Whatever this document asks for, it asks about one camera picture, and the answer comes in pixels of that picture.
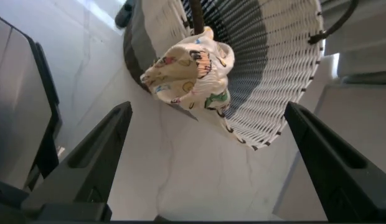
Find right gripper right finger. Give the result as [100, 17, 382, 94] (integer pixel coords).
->
[283, 101, 386, 222]

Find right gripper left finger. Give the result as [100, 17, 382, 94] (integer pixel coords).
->
[21, 101, 133, 222]

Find cream printed garment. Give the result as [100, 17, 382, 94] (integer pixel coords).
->
[139, 26, 236, 119]

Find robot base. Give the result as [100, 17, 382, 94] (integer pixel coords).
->
[0, 11, 63, 192]

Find white laundry basket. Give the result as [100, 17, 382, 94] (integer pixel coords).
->
[123, 0, 359, 152]

